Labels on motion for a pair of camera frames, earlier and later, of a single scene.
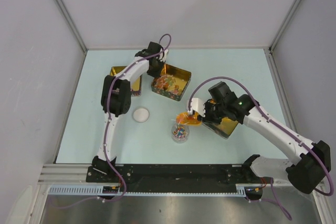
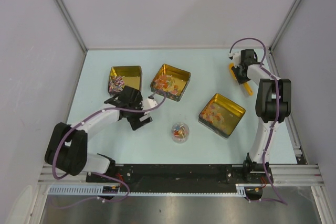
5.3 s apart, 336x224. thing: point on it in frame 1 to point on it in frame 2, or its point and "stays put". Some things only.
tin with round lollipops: (172, 83) stays put
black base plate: (172, 178) stays put
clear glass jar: (180, 133) stays put
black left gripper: (156, 74) to (135, 123)
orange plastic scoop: (184, 118) to (246, 85)
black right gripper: (207, 118) to (240, 80)
